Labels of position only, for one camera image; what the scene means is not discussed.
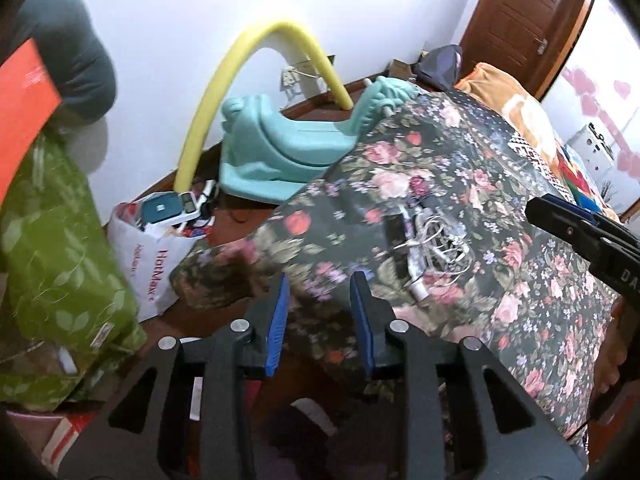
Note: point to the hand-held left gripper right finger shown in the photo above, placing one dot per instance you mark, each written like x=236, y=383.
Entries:
x=362, y=325

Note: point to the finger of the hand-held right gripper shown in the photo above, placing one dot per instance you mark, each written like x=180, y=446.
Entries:
x=575, y=210
x=560, y=232

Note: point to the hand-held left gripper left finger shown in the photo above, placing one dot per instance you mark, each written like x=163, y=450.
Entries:
x=277, y=325

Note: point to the person's right hand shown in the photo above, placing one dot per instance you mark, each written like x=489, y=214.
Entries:
x=611, y=355

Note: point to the colourful patterned blanket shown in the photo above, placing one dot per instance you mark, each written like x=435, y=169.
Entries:
x=580, y=180

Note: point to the small white tube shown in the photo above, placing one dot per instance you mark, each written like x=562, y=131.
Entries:
x=420, y=291

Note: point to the orange blanket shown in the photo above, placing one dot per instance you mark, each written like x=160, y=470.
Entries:
x=510, y=105

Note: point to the floral dark blanket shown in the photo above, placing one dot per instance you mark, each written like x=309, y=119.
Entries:
x=450, y=175

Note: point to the white heart-decorated wardrobe doors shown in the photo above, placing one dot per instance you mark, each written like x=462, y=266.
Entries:
x=605, y=85

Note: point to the white plastic bag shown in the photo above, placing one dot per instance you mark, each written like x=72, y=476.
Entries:
x=150, y=270

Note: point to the teal box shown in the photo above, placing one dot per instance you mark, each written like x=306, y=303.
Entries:
x=161, y=208

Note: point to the teal plastic rocking horse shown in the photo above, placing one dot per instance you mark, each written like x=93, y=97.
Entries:
x=280, y=150

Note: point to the dark purple backpack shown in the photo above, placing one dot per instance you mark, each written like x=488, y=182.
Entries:
x=440, y=67

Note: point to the brown wooden door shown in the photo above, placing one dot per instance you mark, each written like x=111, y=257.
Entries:
x=520, y=20

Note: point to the small cardboard box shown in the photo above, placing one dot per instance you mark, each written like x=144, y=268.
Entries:
x=401, y=67

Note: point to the green leaf-print bag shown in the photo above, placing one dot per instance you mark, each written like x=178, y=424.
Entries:
x=55, y=260

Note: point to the yellow foam tube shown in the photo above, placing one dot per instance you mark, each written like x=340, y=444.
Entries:
x=220, y=85

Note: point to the orange box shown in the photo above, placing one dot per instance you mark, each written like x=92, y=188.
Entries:
x=25, y=105

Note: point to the dark green cushion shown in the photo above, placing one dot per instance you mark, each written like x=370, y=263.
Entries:
x=75, y=55

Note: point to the wall socket with plug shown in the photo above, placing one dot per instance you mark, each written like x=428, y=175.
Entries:
x=295, y=76

